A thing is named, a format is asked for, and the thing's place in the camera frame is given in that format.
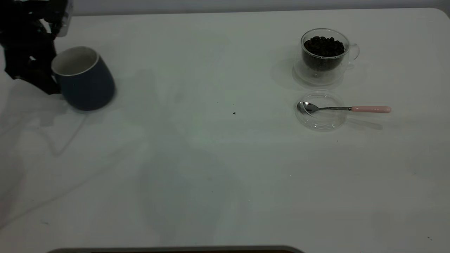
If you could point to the clear glass saucer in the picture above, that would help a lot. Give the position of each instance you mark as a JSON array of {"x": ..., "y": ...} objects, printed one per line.
[{"x": 299, "y": 75}]

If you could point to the dark coffee beans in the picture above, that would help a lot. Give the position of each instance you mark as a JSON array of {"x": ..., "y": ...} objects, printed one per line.
[{"x": 324, "y": 47}]

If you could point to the clear round glass lid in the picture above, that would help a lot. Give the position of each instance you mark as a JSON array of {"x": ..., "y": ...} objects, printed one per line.
[{"x": 321, "y": 123}]

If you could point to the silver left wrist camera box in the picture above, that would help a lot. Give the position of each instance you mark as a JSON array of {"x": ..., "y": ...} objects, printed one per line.
[{"x": 65, "y": 17}]

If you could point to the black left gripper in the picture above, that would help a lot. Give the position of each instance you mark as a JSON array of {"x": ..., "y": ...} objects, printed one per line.
[{"x": 24, "y": 35}]

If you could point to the dark blue-grey ceramic mug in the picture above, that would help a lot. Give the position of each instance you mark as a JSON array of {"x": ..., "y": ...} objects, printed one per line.
[{"x": 86, "y": 88}]

